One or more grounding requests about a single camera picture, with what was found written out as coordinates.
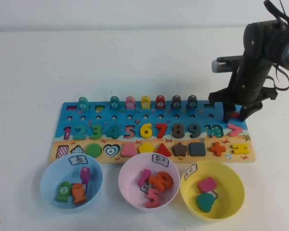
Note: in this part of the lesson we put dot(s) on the purple fish piece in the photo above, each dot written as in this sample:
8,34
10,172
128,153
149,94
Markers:
85,175

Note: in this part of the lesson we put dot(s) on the brown star piece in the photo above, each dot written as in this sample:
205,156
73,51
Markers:
179,149

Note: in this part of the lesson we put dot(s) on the pink-red number five piece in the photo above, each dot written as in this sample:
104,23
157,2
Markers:
152,204

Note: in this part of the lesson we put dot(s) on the teal fish piece number four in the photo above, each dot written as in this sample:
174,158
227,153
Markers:
114,103

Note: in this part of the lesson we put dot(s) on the paper bottom label yellow bowl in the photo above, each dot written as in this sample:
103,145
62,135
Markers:
213,193

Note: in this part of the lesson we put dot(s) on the orange number ten piece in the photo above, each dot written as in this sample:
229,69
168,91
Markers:
156,181

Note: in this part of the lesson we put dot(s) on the teal heart piece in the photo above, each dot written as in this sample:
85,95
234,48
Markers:
205,203

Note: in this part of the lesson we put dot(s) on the red fish piece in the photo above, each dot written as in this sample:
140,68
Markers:
160,102

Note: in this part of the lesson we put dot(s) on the paper rim label pink bowl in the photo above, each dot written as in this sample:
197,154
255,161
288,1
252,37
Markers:
160,159

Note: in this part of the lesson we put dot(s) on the pink number one piece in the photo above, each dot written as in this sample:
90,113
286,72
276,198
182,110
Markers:
144,177

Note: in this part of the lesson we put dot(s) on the pink fish piece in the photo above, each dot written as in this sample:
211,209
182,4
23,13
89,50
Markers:
129,103

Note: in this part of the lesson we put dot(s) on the yellow plastic bowl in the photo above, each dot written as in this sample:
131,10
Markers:
231,190

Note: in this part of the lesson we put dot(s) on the paper rim label yellow bowl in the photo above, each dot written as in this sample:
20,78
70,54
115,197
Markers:
191,170

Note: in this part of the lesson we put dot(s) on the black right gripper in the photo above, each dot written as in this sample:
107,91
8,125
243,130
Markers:
250,84

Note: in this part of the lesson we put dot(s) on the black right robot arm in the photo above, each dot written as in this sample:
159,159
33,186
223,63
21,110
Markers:
257,41

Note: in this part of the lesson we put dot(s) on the yellow equals sign piece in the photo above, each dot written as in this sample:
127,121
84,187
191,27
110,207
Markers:
240,152

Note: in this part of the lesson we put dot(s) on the paper rim label blue bowl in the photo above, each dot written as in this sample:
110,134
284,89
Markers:
78,160

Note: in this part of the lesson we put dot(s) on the teal number two piece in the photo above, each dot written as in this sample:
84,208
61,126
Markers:
79,137

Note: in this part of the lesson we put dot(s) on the pink rectangle piece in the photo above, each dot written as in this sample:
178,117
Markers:
207,184

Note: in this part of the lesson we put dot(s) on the teal fish piece tilted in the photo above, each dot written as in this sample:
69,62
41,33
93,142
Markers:
83,104

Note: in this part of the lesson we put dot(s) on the green fish piece number three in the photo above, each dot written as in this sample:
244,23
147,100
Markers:
63,191

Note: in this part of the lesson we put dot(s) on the pink plastic bowl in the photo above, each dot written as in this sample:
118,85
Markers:
128,190

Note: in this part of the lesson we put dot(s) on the dark grey number nine piece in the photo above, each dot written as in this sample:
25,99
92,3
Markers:
197,131

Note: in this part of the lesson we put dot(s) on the dark grey fish piece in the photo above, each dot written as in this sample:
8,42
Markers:
191,101

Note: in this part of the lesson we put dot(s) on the light blue plastic bowl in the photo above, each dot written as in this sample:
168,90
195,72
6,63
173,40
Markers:
50,178

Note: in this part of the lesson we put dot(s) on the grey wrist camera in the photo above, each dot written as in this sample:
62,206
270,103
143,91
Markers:
221,67

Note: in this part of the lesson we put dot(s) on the yellow pentagon piece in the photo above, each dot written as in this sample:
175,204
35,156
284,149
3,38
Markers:
146,149

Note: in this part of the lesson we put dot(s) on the brown fish piece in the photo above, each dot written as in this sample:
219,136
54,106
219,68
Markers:
175,102

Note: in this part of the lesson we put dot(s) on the pink trapezoid piece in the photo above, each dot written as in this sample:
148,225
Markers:
128,151

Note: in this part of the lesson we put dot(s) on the orange plus sign piece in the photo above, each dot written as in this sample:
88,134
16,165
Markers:
217,149

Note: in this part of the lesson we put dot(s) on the brown number eight piece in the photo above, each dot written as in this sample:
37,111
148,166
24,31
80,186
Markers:
177,136

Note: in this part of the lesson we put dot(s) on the yellow number six piece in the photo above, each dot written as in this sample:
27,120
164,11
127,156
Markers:
143,133

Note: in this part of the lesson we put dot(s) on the red minus sign piece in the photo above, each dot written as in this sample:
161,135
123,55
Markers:
235,115

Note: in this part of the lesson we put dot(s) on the red number seven piece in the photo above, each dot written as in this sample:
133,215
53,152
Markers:
161,132

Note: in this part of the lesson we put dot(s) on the yellow fish piece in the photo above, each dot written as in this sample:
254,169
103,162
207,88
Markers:
145,102

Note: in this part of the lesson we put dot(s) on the green circle piece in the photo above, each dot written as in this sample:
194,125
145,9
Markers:
93,150

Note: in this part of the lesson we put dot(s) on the colourful wooden puzzle board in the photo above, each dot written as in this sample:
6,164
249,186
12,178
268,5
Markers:
153,117

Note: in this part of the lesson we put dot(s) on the pink greater-than sign piece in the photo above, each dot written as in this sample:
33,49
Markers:
238,130

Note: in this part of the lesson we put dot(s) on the red triangle piece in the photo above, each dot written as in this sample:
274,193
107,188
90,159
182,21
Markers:
162,151

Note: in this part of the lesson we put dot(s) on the orange fish piece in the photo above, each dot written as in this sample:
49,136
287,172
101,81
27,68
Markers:
78,193

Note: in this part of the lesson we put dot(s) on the paper bottom label pink bowl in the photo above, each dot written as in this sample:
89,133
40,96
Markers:
144,188

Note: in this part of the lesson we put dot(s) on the dark grey square piece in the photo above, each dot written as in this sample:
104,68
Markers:
197,149

